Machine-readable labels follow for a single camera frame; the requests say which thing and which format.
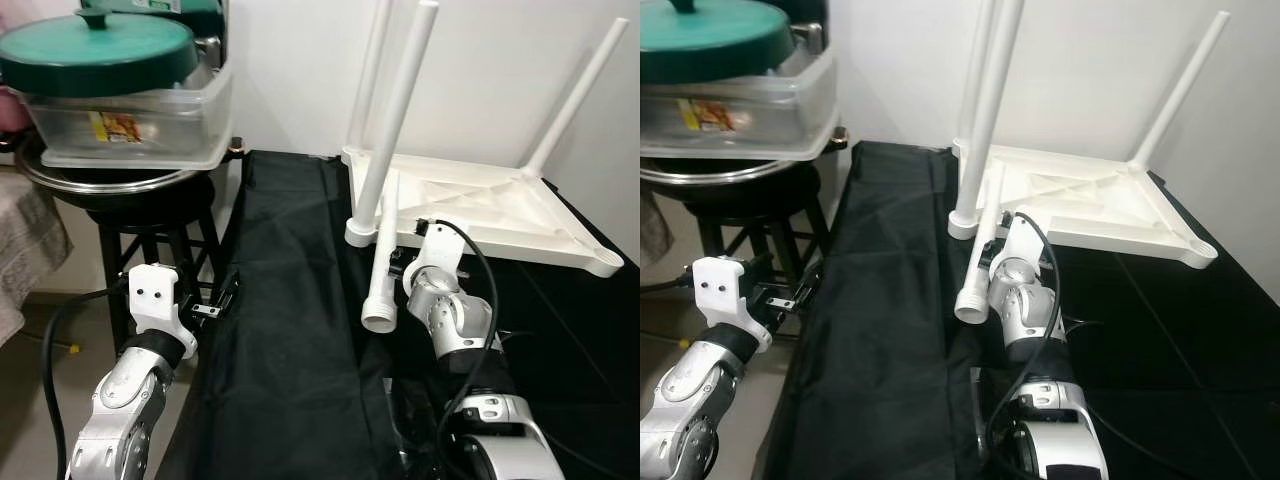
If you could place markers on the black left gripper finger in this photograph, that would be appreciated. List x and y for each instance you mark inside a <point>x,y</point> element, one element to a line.
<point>760,266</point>
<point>228,295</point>
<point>808,285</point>

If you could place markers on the white plastic table leg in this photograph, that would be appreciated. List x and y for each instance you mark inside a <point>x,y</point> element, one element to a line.
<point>978,250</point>
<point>1180,90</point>
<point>975,60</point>
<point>395,120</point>
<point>370,70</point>
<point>580,100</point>
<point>385,260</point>
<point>990,110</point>

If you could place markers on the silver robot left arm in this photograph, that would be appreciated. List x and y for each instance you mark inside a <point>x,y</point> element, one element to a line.
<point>125,400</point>
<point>690,390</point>

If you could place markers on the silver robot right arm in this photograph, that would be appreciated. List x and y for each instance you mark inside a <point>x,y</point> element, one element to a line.
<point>1020,300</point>
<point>455,315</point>

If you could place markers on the cream plastic children table top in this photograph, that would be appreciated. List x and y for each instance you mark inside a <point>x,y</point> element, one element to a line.
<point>500,215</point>
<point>1090,205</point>

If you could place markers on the black wooden stool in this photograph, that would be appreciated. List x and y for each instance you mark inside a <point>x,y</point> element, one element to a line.
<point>760,222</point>
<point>150,222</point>

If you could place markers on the black table cloth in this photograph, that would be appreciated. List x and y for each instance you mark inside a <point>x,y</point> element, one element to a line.
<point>290,350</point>
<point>880,350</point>

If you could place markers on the black round bowl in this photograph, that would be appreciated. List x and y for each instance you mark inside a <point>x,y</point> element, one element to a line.
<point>120,200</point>
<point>720,180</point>

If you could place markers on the cloth covered bench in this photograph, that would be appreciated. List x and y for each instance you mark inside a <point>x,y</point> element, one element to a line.
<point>25,240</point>
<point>652,225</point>

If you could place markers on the clear plastic storage box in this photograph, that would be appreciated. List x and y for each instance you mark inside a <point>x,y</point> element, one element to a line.
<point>740,110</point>
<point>130,125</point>

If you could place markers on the green round lid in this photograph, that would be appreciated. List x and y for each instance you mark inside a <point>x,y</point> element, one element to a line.
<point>710,40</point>
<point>100,50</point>

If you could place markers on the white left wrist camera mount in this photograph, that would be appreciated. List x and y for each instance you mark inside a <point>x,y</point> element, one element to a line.
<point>155,295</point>
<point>720,290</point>

